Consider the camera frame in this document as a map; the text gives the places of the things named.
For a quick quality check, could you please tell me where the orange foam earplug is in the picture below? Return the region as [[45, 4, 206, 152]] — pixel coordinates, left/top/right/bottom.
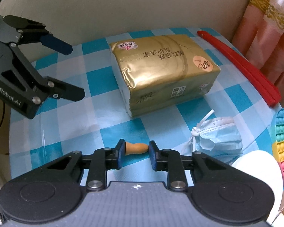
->
[[125, 142, 149, 156]]

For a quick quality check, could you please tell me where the blue white checkered tablecloth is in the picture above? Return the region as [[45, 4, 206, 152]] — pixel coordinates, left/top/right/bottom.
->
[[9, 28, 276, 177]]

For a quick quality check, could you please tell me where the blue disposable face mask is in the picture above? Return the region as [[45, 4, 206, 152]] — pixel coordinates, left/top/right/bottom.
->
[[181, 110, 243, 165]]

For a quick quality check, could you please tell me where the gold tissue pack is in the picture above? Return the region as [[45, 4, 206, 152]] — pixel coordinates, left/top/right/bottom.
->
[[110, 34, 221, 117]]

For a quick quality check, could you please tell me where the white round plate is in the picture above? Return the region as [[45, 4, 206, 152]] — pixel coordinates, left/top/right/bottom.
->
[[230, 150, 284, 225]]

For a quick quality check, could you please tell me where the red folded hand fan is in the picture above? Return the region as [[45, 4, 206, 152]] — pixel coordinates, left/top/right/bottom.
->
[[197, 30, 281, 107]]

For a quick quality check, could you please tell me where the pink curtain with gold trim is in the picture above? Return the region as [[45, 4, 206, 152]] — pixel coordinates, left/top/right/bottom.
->
[[232, 0, 284, 96]]

